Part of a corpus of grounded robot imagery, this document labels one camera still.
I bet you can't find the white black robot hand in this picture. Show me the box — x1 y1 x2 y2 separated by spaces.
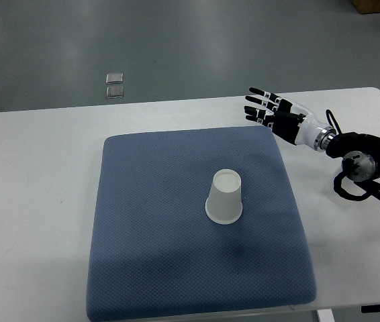
244 87 337 152

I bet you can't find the white paper cup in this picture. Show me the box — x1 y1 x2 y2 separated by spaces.
324 176 362 205
205 169 243 225

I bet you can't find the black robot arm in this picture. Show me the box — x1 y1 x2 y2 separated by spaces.
326 132 380 201

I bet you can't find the white paper cup on cushion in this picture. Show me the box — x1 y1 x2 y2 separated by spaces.
205 169 243 225

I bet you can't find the brown cardboard box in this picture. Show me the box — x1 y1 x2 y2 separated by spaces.
351 0 380 14

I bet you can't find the lower metal floor plate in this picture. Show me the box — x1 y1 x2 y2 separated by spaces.
105 85 124 99

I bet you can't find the metal floor plate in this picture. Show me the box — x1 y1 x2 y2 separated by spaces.
105 85 124 99
105 72 124 85

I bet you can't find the upper metal floor plate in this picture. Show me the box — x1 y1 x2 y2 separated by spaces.
105 72 124 85

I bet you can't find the blue textured cushion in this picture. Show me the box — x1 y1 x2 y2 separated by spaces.
87 125 316 321

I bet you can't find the white table leg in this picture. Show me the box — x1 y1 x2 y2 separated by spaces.
316 309 335 322

